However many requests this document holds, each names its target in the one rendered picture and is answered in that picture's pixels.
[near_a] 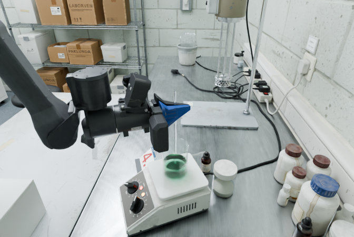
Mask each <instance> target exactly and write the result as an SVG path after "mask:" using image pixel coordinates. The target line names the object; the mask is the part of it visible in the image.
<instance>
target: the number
mask: <svg viewBox="0 0 354 237"><path fill-rule="evenodd" d="M141 160H142V165H143V169H144V168H146V167H148V163H149V162H152V161H154V157H153V153H152V150H151V149H150V150H149V151H147V152H146V153H145V154H144V155H143V156H142V157H141Z"/></svg>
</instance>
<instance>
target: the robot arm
mask: <svg viewBox="0 0 354 237"><path fill-rule="evenodd" d="M0 78H1V79H2V80H3V81H4V82H5V84H6V85H7V86H8V87H9V88H10V89H11V91H12V92H13V93H14V94H15V95H16V97H17V98H18V99H19V100H20V101H21V103H22V104H23V105H24V106H25V107H26V109H27V110H28V112H29V114H30V116H31V119H32V122H33V125H34V129H35V131H36V133H37V135H38V136H39V138H40V139H41V141H42V143H43V144H44V145H45V146H46V147H47V148H49V149H51V150H52V149H56V150H63V149H66V148H69V147H71V146H72V145H74V143H75V142H76V140H77V137H78V126H79V124H80V116H81V111H84V114H85V118H83V119H82V121H81V125H82V129H83V135H81V143H84V144H86V145H87V146H88V147H90V148H91V149H93V148H95V138H98V137H103V136H109V135H114V134H120V133H123V136H124V137H127V136H129V132H131V131H137V130H142V129H143V130H144V133H149V132H150V140H151V143H152V146H153V149H154V150H155V151H157V152H159V153H161V152H166V151H168V150H169V126H170V125H171V124H173V123H174V122H175V121H176V120H177V119H179V118H180V117H182V116H183V115H184V114H185V113H187V112H188V111H190V109H191V107H190V105H189V104H184V103H176V105H174V106H173V102H170V101H165V100H162V99H161V98H160V97H159V96H157V94H155V93H154V99H151V101H149V99H148V91H149V90H150V88H151V81H150V80H149V79H148V77H147V76H144V75H140V74H138V72H135V73H131V74H129V75H124V76H123V79H122V84H123V85H124V86H125V87H126V88H127V89H126V90H125V91H126V94H125V98H121V97H119V100H118V104H117V105H113V106H112V105H110V106H107V103H109V102H110V101H111V100H112V95H111V89H110V83H109V76H108V72H107V69H106V68H104V67H99V66H93V67H87V68H85V69H82V70H79V71H76V72H74V73H69V74H67V75H66V82H67V85H68V87H69V89H70V92H71V97H72V99H71V100H70V101H69V102H68V103H67V104H66V103H65V102H64V101H62V100H60V99H59V98H57V97H56V96H55V95H54V94H53V93H52V92H51V91H50V89H49V88H48V87H47V85H46V84H45V83H44V81H43V80H42V79H41V77H40V76H39V74H38V73H37V71H36V70H35V69H34V67H33V66H32V65H31V63H30V62H29V60H28V59H27V58H26V56H25V55H24V54H23V52H22V51H21V49H20V48H19V47H18V45H17V44H16V43H15V41H14V40H13V38H12V37H11V36H10V34H9V33H8V31H7V28H6V26H5V24H4V23H3V22H2V21H1V20H0ZM113 108H114V110H113ZM149 127H150V129H149ZM116 129H117V130H116Z"/></svg>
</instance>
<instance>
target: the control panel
mask: <svg viewBox="0 0 354 237"><path fill-rule="evenodd" d="M133 181H137V182H138V183H139V187H138V189H137V191H136V192H134V193H133V194H129V193H128V192H127V187H126V186H125V185H124V184H123V185H122V186H120V192H121V198H122V203H123V209H124V215H125V220H126V226H127V228H128V227H129V226H131V225H132V224H133V223H135V222H136V221H137V220H139V219H140V218H141V217H143V216H145V215H146V214H147V213H149V212H150V211H151V210H153V209H154V204H153V201H152V198H151V195H150V191H149V188H148V185H147V182H146V179H145V176H144V173H143V171H141V172H140V173H138V174H137V175H136V176H134V177H133V178H131V179H130V180H128V181H127V182H130V183H131V182H133ZM141 186H142V187H143V188H142V189H141V190H140V187H141ZM142 193H144V196H142ZM136 195H137V196H138V197H139V198H140V199H142V200H143V201H144V207H143V209H142V210H141V211H140V212H139V213H137V214H135V213H133V212H132V211H131V210H130V207H131V205H132V202H133V199H134V197H135V196H136Z"/></svg>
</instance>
